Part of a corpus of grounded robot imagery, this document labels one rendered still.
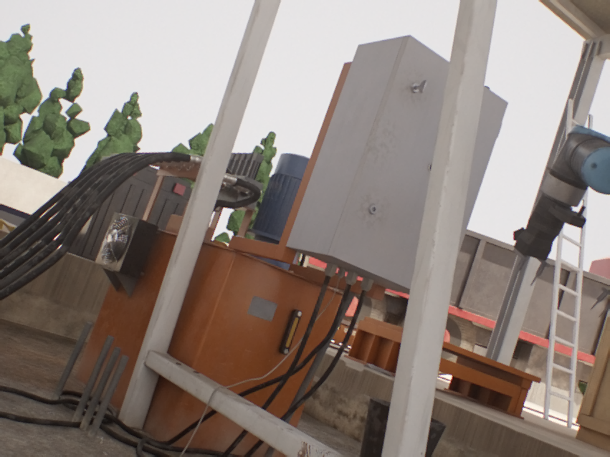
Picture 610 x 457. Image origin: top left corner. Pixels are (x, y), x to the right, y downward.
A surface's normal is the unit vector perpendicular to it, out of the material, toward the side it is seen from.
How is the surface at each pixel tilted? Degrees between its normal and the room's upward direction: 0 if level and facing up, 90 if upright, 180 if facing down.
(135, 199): 90
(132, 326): 90
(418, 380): 81
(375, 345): 90
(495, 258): 90
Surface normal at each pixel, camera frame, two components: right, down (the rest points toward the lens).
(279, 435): -0.75, -0.33
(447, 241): 0.59, -0.06
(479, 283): 0.04, -0.11
